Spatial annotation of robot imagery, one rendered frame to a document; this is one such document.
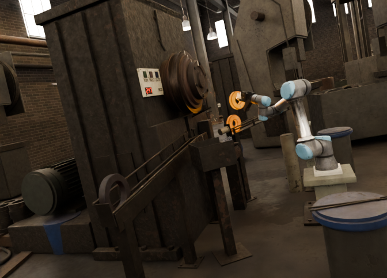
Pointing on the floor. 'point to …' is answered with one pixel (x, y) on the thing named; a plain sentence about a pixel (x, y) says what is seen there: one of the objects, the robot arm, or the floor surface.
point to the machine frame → (123, 111)
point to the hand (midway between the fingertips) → (236, 98)
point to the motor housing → (236, 184)
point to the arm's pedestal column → (323, 190)
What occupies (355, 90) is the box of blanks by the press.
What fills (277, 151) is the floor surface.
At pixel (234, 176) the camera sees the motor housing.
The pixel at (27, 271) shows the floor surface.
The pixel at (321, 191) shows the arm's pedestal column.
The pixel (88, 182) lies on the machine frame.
